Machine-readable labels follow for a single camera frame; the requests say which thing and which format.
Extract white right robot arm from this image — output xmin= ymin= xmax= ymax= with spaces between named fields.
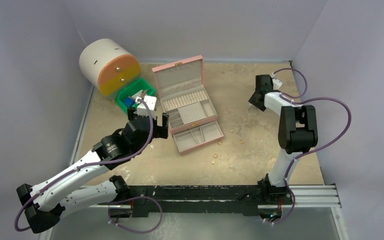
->
xmin=248 ymin=74 xmax=318 ymax=204

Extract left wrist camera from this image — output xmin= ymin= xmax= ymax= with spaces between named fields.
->
xmin=135 ymin=95 xmax=157 ymax=119

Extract aluminium extrusion frame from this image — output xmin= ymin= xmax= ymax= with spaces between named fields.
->
xmin=290 ymin=184 xmax=341 ymax=208

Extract green plastic bin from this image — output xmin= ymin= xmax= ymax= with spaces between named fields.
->
xmin=115 ymin=77 xmax=156 ymax=113

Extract blue item in bin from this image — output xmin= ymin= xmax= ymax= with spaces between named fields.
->
xmin=123 ymin=97 xmax=135 ymax=108

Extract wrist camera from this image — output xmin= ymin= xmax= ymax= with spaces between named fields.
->
xmin=135 ymin=95 xmax=157 ymax=119
xmin=270 ymin=74 xmax=283 ymax=90

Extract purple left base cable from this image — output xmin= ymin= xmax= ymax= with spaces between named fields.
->
xmin=108 ymin=196 xmax=164 ymax=235

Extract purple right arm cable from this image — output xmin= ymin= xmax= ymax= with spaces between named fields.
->
xmin=271 ymin=67 xmax=353 ymax=190

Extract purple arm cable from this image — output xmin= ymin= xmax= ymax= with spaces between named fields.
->
xmin=13 ymin=96 xmax=154 ymax=233
xmin=271 ymin=67 xmax=353 ymax=190

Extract white cylindrical drawer cabinet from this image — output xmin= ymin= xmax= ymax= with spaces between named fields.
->
xmin=79 ymin=38 xmax=141 ymax=99

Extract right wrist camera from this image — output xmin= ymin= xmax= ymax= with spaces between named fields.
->
xmin=270 ymin=74 xmax=283 ymax=90

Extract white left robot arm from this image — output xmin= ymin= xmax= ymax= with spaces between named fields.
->
xmin=13 ymin=108 xmax=169 ymax=234

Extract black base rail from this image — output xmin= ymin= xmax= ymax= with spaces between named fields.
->
xmin=111 ymin=184 xmax=293 ymax=218

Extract pink jewelry box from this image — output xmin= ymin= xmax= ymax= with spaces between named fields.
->
xmin=152 ymin=55 xmax=224 ymax=155

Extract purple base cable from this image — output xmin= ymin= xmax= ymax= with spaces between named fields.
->
xmin=108 ymin=196 xmax=164 ymax=235
xmin=262 ymin=188 xmax=298 ymax=226

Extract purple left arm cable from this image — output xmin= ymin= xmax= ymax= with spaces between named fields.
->
xmin=13 ymin=96 xmax=154 ymax=233

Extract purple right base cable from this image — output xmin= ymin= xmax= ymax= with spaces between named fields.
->
xmin=262 ymin=188 xmax=298 ymax=226

